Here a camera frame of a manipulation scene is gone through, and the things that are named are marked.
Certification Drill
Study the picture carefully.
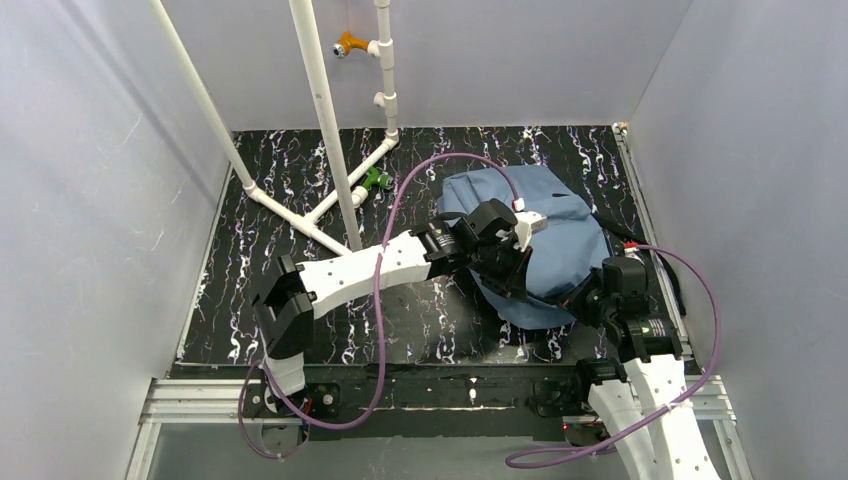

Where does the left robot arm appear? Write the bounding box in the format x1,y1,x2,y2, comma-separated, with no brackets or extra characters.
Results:
248,199,547,398

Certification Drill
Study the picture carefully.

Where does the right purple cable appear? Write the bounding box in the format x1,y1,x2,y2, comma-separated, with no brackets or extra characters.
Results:
504,241,723,470

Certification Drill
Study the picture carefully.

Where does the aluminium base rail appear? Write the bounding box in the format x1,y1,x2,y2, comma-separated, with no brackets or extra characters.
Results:
122,360,737,480

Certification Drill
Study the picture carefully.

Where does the blue backpack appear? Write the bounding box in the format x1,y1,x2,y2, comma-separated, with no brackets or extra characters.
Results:
469,165,635,330

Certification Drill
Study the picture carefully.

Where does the purple cable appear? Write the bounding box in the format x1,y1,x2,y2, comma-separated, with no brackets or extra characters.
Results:
237,152,525,462
504,241,723,470

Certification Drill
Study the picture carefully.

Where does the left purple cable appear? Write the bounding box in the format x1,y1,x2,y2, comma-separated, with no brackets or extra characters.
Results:
237,152,525,462

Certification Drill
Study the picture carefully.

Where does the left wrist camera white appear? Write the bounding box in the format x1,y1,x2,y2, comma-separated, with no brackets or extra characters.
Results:
512,198,548,252

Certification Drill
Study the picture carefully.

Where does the green white pipe fitting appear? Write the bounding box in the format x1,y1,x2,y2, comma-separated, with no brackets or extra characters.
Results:
351,167,394,207

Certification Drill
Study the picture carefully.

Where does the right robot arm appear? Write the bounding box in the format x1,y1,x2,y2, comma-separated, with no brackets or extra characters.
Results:
571,257,719,479

